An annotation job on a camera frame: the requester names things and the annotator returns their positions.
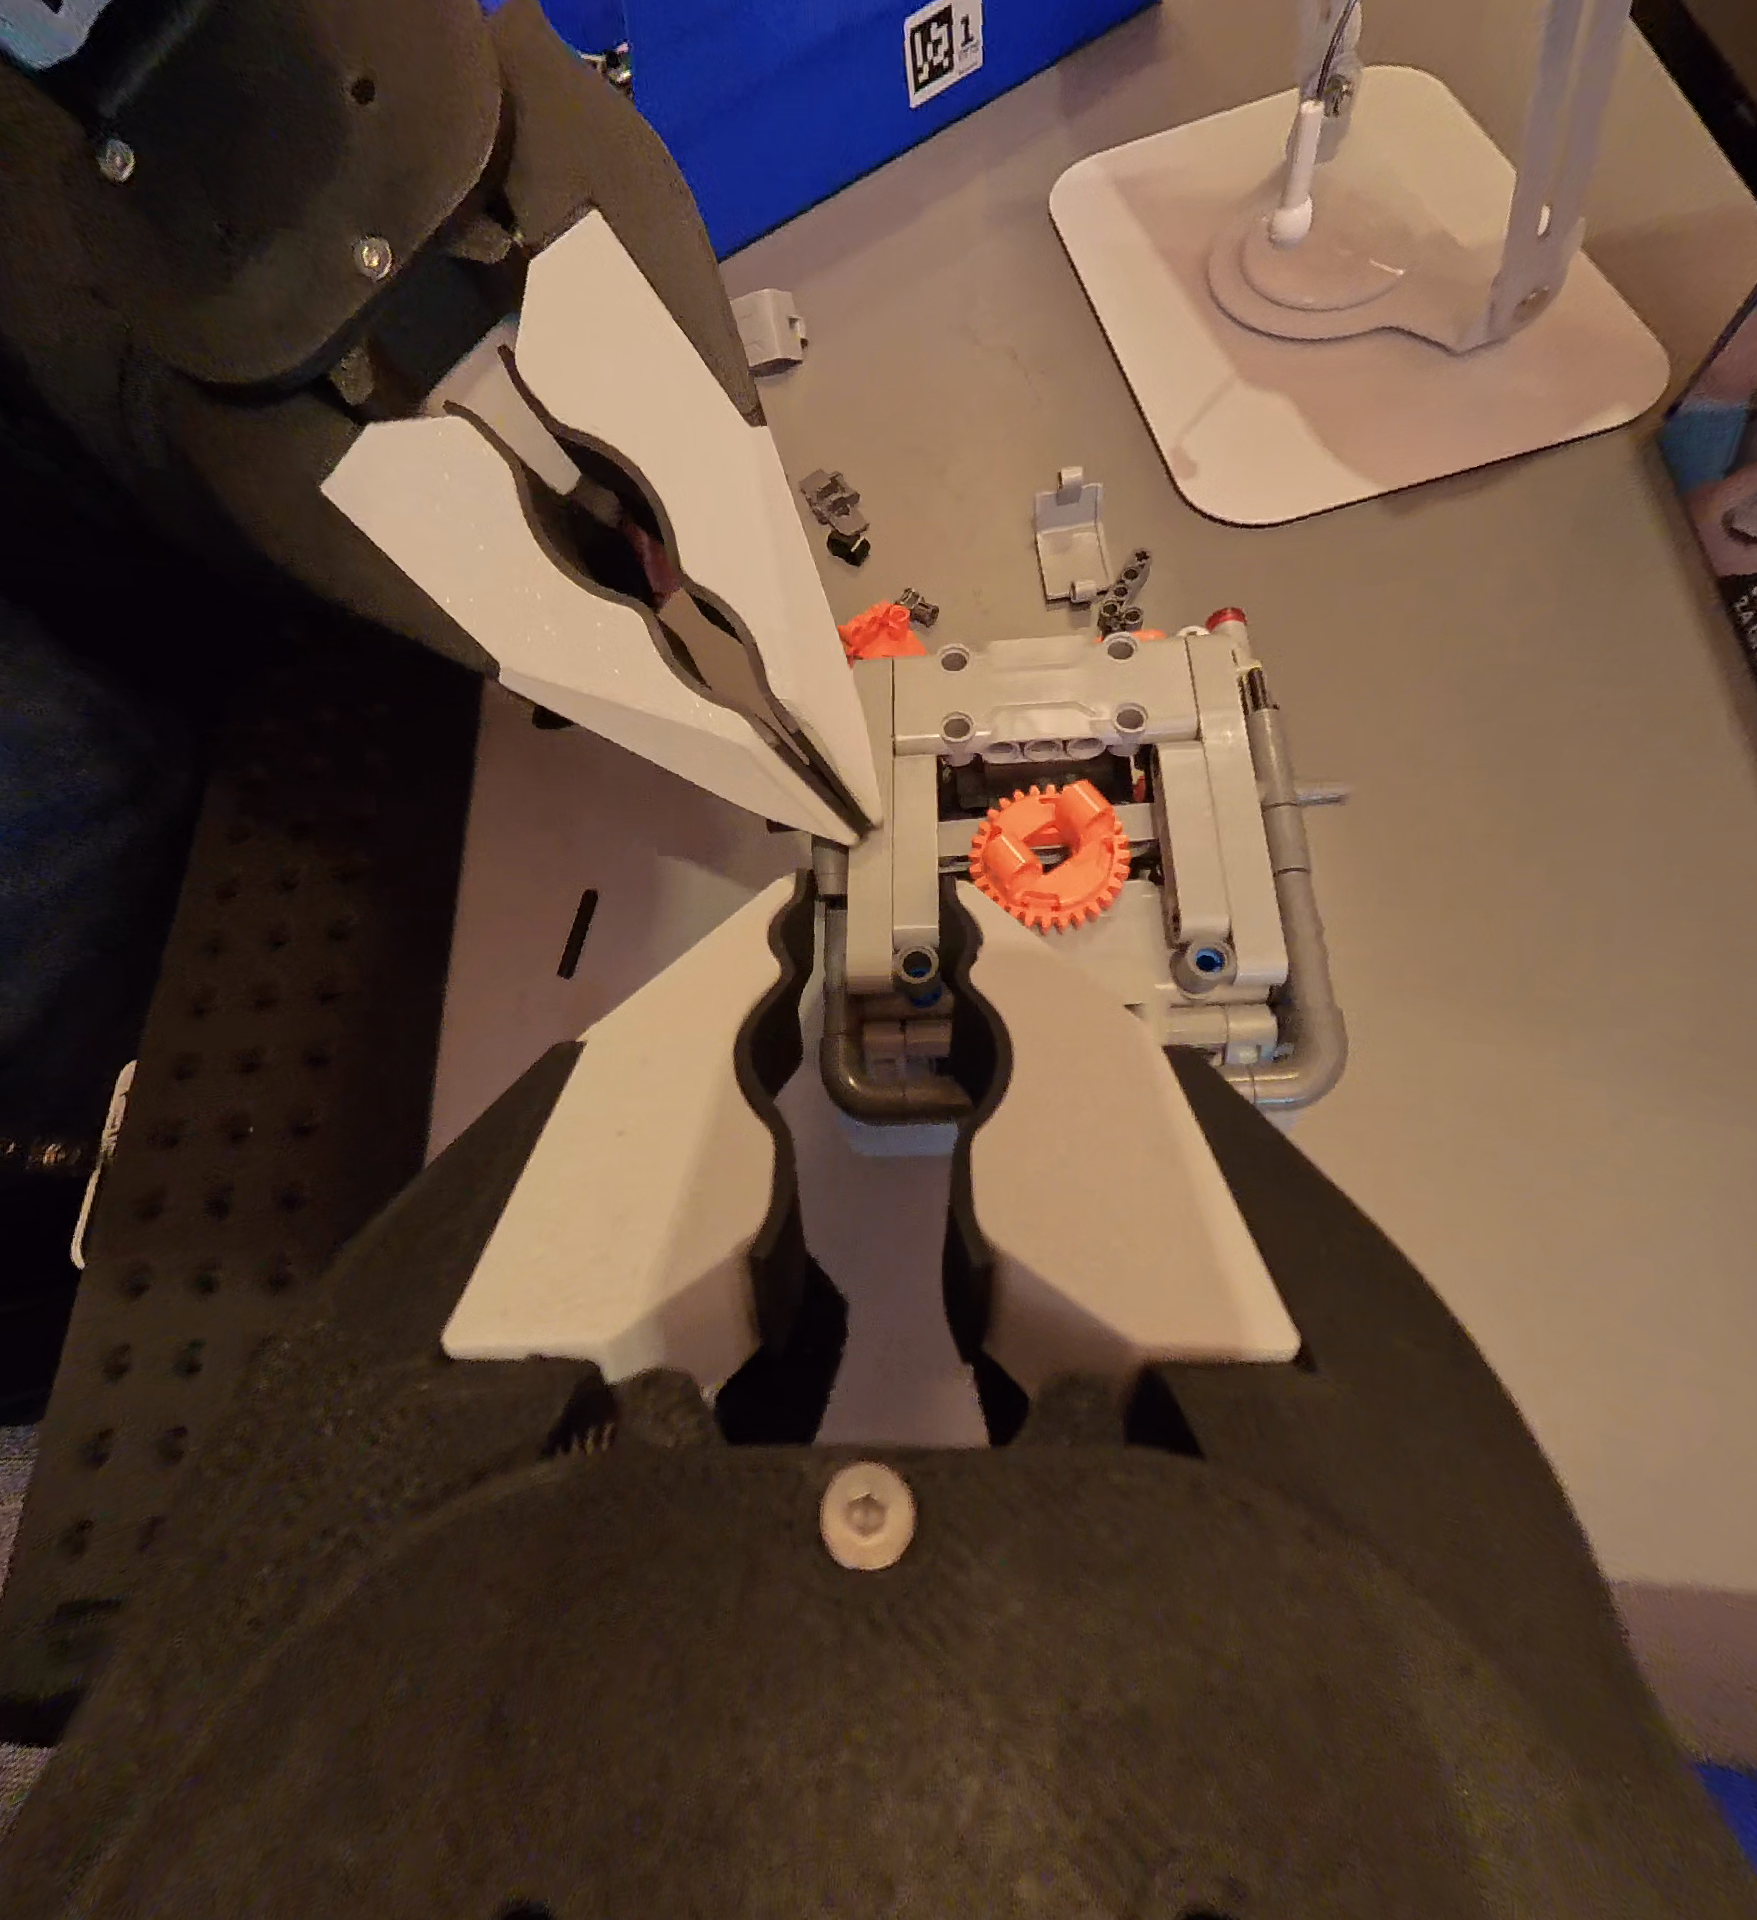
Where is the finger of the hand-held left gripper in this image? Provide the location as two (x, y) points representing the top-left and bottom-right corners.
(317, 399), (873, 841)
(487, 192), (888, 833)

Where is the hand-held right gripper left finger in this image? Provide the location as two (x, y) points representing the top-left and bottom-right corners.
(446, 888), (826, 1389)

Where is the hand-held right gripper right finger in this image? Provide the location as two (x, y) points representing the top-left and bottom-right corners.
(948, 937), (1307, 1381)

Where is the grey toy brick model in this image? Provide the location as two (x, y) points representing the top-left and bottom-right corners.
(809, 595), (1355, 1148)

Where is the blue bin with label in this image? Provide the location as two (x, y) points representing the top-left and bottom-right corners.
(474, 0), (1163, 259)

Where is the white stand base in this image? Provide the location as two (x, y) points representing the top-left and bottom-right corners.
(1053, 0), (1671, 532)

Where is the white lanyard badge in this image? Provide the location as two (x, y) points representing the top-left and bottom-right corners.
(68, 1060), (148, 1266)

